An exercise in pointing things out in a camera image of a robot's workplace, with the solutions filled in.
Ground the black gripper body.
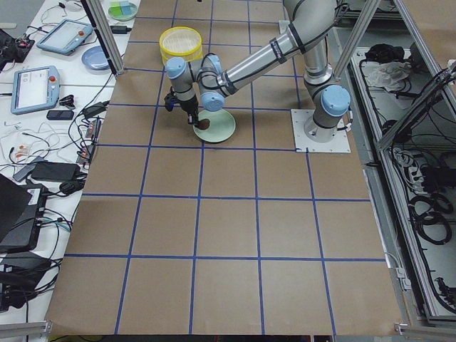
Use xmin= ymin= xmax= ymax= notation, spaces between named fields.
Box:
xmin=171 ymin=90 xmax=198 ymax=112

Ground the dark red bun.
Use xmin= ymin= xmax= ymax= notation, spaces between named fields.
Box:
xmin=197 ymin=119 xmax=210 ymax=130

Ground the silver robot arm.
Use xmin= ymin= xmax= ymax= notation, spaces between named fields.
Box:
xmin=165 ymin=0 xmax=351 ymax=143

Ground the light green plate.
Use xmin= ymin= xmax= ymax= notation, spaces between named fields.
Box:
xmin=193 ymin=109 xmax=236 ymax=143

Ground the blue plate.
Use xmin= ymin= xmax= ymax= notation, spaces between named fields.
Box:
xmin=81 ymin=46 xmax=110 ymax=71

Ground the black power adapter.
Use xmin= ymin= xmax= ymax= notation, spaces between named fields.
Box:
xmin=110 ymin=25 xmax=132 ymax=34

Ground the green bowl with sponges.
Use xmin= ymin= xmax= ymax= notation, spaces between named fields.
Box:
xmin=108 ymin=1 xmax=138 ymax=21

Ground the teach pendant far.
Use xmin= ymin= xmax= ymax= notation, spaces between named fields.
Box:
xmin=36 ymin=19 xmax=93 ymax=56

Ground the teach pendant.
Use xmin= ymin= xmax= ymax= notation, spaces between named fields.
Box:
xmin=36 ymin=19 xmax=93 ymax=56
xmin=11 ymin=66 xmax=60 ymax=115

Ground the teach pendant near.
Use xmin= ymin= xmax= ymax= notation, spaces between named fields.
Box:
xmin=11 ymin=66 xmax=60 ymax=115

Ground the black power brick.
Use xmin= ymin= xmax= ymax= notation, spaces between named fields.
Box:
xmin=31 ymin=162 xmax=80 ymax=182

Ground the black laptop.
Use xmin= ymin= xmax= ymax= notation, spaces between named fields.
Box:
xmin=1 ymin=175 xmax=47 ymax=254

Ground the black braided cable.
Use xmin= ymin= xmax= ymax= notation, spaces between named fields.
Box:
xmin=194 ymin=53 xmax=229 ymax=90

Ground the aluminium frame post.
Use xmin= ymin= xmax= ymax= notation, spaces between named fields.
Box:
xmin=81 ymin=0 xmax=124 ymax=78

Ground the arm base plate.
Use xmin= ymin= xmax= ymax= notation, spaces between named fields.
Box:
xmin=291 ymin=109 xmax=351 ymax=153

